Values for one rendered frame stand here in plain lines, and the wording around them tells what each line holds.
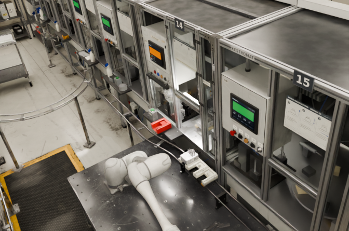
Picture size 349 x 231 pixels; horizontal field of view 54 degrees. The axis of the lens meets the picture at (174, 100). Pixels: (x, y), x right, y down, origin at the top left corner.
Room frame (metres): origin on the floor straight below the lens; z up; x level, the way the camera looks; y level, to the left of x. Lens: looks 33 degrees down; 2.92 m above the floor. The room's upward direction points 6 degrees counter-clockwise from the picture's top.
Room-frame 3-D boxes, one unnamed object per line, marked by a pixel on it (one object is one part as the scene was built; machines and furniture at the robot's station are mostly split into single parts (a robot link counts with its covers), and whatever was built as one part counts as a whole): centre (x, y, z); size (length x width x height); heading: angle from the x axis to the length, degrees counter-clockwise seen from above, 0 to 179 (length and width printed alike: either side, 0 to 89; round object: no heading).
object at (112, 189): (2.15, 0.59, 0.71); 0.22 x 0.18 x 0.06; 30
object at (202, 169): (2.07, -0.13, 0.84); 0.36 x 0.14 x 0.10; 30
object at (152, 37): (2.81, 0.01, 1.60); 0.42 x 0.29 x 0.46; 30
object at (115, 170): (2.17, 0.59, 0.85); 0.18 x 0.16 x 0.22; 118
